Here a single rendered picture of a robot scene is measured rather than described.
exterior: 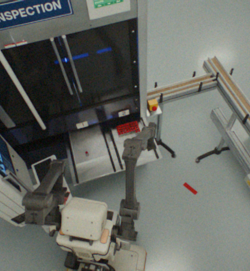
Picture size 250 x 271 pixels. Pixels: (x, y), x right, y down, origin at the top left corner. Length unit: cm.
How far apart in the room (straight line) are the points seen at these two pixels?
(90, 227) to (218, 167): 197
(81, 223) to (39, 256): 152
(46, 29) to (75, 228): 100
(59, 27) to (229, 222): 227
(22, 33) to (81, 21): 29
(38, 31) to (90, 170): 103
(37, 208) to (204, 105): 270
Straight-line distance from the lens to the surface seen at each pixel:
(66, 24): 147
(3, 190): 158
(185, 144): 312
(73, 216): 137
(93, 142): 211
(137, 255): 240
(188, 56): 408
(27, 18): 144
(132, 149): 125
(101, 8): 145
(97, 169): 199
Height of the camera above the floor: 266
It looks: 58 degrees down
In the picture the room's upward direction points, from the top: 7 degrees counter-clockwise
